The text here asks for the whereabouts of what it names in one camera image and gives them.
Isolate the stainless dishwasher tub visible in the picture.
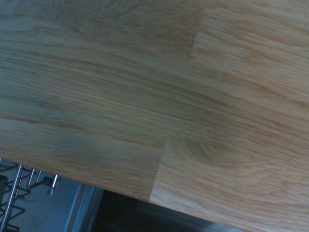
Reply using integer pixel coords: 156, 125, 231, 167
14, 169, 105, 232

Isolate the dishwasher wire rack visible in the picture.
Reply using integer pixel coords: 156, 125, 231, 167
0, 158, 61, 232

